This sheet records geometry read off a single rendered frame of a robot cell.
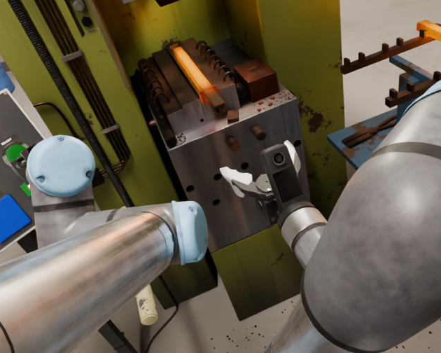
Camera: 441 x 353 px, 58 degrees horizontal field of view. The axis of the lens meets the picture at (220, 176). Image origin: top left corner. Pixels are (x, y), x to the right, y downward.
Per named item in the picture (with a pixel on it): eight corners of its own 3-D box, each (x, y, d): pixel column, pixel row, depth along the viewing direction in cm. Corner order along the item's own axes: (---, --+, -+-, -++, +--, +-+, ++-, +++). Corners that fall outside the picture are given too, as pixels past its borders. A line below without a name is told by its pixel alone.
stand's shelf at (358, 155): (507, 143, 112) (509, 137, 110) (380, 195, 109) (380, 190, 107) (433, 97, 134) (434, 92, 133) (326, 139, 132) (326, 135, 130)
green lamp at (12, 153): (33, 162, 86) (22, 146, 83) (12, 170, 85) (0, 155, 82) (33, 154, 88) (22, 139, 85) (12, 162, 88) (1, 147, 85)
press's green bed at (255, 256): (321, 284, 166) (311, 209, 136) (239, 322, 162) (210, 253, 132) (267, 202, 209) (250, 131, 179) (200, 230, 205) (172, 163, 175)
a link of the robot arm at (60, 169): (33, 206, 45) (24, 132, 45) (29, 206, 55) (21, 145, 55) (103, 197, 49) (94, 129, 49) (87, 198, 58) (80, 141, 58)
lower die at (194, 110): (241, 108, 111) (234, 80, 105) (174, 134, 109) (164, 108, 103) (199, 57, 142) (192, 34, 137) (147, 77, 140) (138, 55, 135)
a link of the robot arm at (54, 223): (110, 291, 46) (99, 198, 46) (28, 296, 49) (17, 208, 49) (138, 274, 54) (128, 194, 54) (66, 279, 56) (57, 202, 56)
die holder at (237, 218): (311, 208, 136) (297, 97, 107) (210, 253, 132) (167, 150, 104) (250, 130, 179) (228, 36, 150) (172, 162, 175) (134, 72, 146)
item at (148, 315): (162, 321, 103) (155, 311, 100) (143, 330, 103) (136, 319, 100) (136, 213, 137) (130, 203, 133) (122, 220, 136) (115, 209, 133)
